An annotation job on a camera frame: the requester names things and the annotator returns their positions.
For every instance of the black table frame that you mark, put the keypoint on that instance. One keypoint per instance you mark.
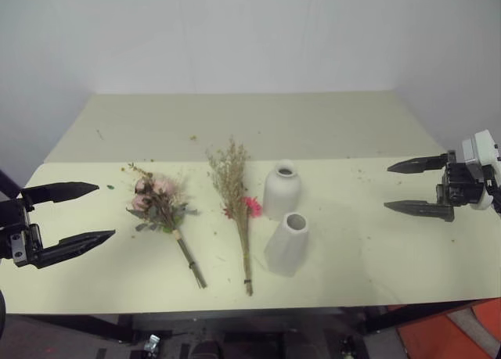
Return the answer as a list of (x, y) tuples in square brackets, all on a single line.
[(242, 324)]

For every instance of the dried grass bouquet, red flower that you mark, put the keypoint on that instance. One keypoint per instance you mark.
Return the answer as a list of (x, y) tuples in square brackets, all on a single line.
[(235, 187)]

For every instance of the tapered white ceramic vase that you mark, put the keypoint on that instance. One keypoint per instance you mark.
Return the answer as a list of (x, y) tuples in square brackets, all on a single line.
[(287, 247)]

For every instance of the dark rounded foot shape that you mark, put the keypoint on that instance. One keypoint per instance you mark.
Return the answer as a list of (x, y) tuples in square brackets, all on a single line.
[(206, 350)]

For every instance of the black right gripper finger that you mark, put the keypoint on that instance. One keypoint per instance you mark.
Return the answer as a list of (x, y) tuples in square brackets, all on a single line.
[(422, 209), (422, 164)]

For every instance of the pink rose bouquet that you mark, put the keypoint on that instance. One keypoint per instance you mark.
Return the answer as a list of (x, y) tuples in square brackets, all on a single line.
[(160, 202)]

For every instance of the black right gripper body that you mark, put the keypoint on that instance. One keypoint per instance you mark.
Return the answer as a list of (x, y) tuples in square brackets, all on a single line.
[(460, 187)]

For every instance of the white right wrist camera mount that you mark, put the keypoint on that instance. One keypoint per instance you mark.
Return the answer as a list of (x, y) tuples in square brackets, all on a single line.
[(479, 148)]

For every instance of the small silver object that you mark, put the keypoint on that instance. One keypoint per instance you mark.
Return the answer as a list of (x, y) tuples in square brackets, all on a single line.
[(152, 342)]

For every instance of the orange and grey box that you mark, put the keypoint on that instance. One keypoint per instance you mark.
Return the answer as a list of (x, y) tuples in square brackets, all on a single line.
[(450, 331)]

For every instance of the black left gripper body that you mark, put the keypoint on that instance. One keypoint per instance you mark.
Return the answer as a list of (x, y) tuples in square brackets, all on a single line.
[(19, 239)]

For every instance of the round white ceramic vase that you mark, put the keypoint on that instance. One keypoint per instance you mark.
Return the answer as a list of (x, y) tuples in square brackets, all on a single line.
[(282, 192)]

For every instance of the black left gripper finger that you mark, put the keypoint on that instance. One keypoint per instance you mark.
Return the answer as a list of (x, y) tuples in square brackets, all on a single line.
[(62, 192), (78, 245)]

